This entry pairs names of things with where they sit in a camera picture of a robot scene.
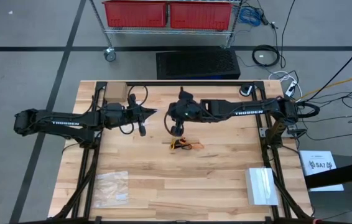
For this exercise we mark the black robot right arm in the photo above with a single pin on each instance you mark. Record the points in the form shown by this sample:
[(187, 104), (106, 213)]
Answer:
[(247, 112)]

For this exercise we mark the white printed paper sign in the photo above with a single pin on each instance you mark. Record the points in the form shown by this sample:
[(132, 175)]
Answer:
[(319, 157)]

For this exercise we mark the black framed side desk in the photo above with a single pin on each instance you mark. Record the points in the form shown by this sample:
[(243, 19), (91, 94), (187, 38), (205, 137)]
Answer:
[(344, 173)]

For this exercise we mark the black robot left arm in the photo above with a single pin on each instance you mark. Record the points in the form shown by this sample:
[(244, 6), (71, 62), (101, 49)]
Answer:
[(65, 123)]

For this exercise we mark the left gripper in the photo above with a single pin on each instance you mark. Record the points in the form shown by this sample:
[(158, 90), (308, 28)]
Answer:
[(117, 115)]

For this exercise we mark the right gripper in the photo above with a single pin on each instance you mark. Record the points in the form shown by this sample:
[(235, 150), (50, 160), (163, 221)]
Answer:
[(183, 112)]

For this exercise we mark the orange rubber band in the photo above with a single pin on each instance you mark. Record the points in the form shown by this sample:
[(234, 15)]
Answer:
[(197, 145), (186, 141)]

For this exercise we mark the white cardboard box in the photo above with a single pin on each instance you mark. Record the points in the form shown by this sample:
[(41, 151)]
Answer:
[(261, 186)]

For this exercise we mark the black perforated floor mat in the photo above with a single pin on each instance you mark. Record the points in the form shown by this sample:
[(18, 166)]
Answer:
[(197, 63)]

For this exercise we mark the small brown cardboard box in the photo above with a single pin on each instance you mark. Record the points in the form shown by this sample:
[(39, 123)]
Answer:
[(115, 91)]

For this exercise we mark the black aluminium table frame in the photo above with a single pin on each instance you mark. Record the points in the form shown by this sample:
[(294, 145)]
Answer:
[(99, 88)]

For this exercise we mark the white power strip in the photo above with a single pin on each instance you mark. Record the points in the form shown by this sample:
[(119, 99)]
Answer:
[(290, 89)]

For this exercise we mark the red plastic storage bin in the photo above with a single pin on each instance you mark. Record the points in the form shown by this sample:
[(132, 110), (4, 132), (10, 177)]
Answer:
[(201, 15), (135, 14)]

